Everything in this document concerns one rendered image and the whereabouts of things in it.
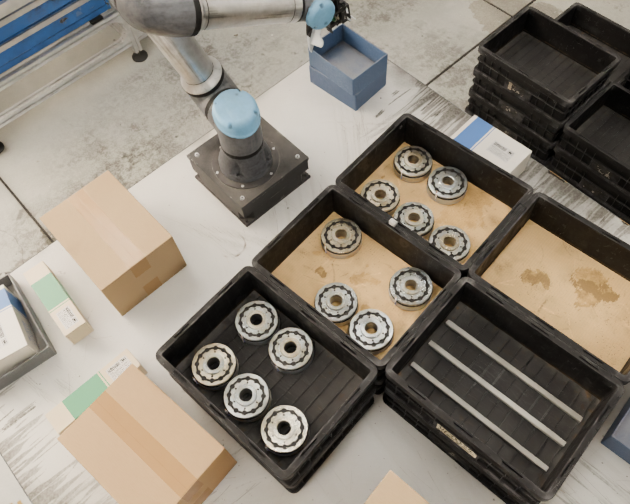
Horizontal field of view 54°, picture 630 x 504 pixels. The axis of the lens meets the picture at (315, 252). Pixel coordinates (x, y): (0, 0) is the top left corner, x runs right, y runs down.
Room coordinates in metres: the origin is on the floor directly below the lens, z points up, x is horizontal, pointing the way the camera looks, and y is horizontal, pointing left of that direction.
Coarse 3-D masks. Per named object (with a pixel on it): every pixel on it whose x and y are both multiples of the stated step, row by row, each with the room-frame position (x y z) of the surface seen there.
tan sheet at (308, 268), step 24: (336, 216) 0.86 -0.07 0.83; (312, 240) 0.80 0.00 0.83; (288, 264) 0.74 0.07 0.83; (312, 264) 0.73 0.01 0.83; (336, 264) 0.72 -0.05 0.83; (360, 264) 0.71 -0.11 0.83; (384, 264) 0.71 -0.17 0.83; (408, 264) 0.70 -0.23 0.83; (312, 288) 0.66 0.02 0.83; (360, 288) 0.65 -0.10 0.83; (384, 288) 0.64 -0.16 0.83; (408, 288) 0.63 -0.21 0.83; (384, 312) 0.58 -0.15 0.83; (408, 312) 0.57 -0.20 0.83
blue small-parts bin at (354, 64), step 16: (336, 32) 1.55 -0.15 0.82; (352, 32) 1.53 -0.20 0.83; (320, 48) 1.51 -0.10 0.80; (336, 48) 1.54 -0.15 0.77; (352, 48) 1.53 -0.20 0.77; (368, 48) 1.48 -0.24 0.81; (320, 64) 1.44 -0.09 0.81; (336, 64) 1.47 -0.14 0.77; (352, 64) 1.46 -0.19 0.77; (368, 64) 1.45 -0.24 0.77; (384, 64) 1.41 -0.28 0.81; (336, 80) 1.38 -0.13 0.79; (352, 80) 1.33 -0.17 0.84; (368, 80) 1.37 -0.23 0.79
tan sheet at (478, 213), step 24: (408, 144) 1.07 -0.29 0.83; (384, 168) 1.00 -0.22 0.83; (432, 168) 0.98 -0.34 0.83; (360, 192) 0.93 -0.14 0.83; (408, 192) 0.91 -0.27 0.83; (480, 192) 0.88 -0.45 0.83; (456, 216) 0.82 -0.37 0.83; (480, 216) 0.81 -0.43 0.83; (504, 216) 0.80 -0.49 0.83; (480, 240) 0.74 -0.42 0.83
